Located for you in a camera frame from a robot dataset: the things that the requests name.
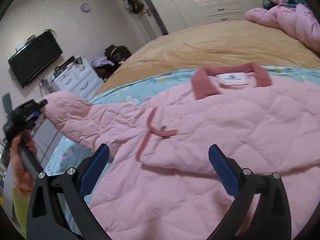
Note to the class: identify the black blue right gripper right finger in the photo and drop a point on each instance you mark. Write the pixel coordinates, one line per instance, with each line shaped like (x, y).
(272, 217)

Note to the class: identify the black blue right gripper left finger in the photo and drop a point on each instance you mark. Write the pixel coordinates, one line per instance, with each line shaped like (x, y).
(46, 219)

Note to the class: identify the pink quilted jacket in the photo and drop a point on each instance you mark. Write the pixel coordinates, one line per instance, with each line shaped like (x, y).
(200, 134)

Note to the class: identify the green sleeve forearm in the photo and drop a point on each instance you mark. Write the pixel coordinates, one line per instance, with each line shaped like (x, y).
(21, 203)

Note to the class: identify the purple clothes pile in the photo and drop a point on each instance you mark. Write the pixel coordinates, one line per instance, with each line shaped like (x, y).
(101, 61)

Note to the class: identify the white bedroom door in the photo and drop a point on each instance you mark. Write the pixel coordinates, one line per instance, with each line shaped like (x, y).
(148, 22)

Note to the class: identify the person's left hand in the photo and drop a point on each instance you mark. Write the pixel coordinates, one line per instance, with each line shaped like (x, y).
(22, 179)

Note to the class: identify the white drawer chest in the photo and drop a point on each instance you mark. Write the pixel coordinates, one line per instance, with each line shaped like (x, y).
(79, 78)

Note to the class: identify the black bag on floor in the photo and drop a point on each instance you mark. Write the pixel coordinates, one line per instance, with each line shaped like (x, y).
(117, 54)

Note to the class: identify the bags hanging on door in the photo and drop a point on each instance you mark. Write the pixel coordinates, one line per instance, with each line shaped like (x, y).
(134, 6)

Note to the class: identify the tan bed sheet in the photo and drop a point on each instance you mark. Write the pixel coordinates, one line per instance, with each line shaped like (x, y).
(218, 44)

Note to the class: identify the pink floral comforter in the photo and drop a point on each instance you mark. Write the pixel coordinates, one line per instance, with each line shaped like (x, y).
(291, 16)

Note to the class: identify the black wall television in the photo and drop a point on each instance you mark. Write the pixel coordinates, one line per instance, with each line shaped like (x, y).
(34, 57)

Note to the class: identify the round wall clock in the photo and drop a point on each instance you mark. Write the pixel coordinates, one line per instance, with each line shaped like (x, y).
(85, 8)

